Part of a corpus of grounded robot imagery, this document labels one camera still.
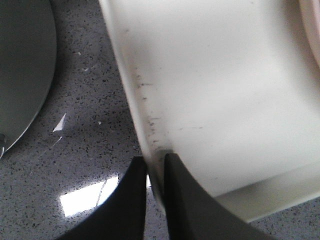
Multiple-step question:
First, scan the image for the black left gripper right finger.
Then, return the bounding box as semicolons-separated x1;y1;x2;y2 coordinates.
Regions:
163;153;272;240

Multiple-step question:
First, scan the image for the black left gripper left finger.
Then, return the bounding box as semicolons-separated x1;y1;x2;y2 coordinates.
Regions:
58;156;147;240

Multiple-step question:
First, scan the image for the cream bear serving tray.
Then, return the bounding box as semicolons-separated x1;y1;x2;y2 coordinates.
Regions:
99;0;320;222

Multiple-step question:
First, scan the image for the pink round plate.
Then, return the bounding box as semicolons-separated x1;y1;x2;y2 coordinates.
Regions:
298;0;320;66

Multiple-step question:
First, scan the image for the pale green electric pot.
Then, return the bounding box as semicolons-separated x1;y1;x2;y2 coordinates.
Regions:
0;0;57;155

